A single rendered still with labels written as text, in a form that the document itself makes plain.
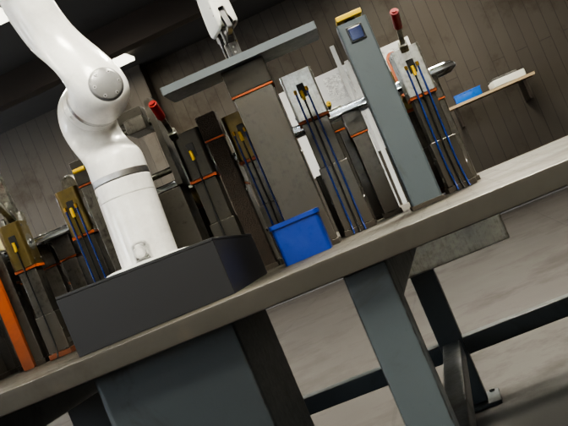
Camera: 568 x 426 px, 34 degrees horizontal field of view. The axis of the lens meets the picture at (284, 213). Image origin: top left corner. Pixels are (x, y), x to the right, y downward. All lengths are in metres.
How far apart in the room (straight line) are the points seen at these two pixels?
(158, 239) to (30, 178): 10.07
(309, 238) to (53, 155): 9.96
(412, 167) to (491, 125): 8.81
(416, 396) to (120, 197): 0.70
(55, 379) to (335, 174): 0.85
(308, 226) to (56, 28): 0.65
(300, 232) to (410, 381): 0.47
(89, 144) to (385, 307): 0.74
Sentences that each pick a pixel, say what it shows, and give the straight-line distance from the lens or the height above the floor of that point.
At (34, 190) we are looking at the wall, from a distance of 11.90.
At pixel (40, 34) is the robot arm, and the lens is 1.95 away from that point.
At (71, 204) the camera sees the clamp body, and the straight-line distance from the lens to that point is 2.28.
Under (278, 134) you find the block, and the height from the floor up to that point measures 0.97.
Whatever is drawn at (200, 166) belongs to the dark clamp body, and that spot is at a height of 0.99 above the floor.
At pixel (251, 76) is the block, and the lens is 2.06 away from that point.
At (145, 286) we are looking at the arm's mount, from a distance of 1.75.
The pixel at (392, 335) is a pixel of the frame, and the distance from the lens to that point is 1.59.
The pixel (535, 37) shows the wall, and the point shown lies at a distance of 10.97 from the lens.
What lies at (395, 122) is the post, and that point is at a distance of 2.05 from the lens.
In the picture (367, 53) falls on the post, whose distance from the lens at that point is 2.06.
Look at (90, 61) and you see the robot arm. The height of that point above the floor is 1.23.
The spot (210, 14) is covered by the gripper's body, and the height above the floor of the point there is 1.28.
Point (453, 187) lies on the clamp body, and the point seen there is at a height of 0.71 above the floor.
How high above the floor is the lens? 0.77
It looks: 1 degrees up
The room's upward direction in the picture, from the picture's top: 23 degrees counter-clockwise
